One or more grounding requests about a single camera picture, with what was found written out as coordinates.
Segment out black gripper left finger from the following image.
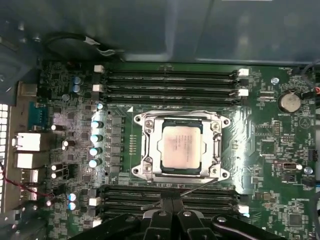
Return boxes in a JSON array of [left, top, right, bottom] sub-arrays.
[[92, 191, 174, 240]]

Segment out black cable with white tie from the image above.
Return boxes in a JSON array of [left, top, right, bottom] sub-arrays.
[[44, 31, 126, 58]]

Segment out silver USB port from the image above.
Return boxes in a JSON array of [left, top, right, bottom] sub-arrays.
[[15, 152, 35, 169]]

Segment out teal serial port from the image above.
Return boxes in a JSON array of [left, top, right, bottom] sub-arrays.
[[28, 101, 55, 131]]

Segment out green motherboard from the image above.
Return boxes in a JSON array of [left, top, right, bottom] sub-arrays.
[[37, 58, 320, 240]]

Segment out silver coin cell battery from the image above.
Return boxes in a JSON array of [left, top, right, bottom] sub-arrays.
[[276, 91, 301, 113]]

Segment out black open PC case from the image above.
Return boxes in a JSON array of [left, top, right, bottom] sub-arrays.
[[0, 0, 320, 240]]

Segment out silver square CPU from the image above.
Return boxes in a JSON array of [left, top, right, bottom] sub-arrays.
[[159, 119, 205, 175]]

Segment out metal socket cover frame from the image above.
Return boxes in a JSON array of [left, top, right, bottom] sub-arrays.
[[141, 112, 224, 181]]

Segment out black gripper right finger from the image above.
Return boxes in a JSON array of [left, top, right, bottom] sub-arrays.
[[172, 191, 288, 240]]

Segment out CPU socket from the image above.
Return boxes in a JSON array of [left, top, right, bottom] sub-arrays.
[[133, 109, 231, 184]]

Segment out silver network port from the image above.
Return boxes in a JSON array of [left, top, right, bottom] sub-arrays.
[[14, 131, 42, 153]]

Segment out black RAM slot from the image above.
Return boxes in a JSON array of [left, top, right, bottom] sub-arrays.
[[92, 83, 250, 97], [91, 92, 241, 105], [92, 74, 250, 86], [99, 204, 250, 217], [94, 64, 250, 77], [99, 185, 238, 196], [89, 195, 238, 206]]

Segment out thin metal locking lever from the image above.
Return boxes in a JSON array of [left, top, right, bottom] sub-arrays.
[[143, 108, 222, 120], [140, 176, 220, 210]]

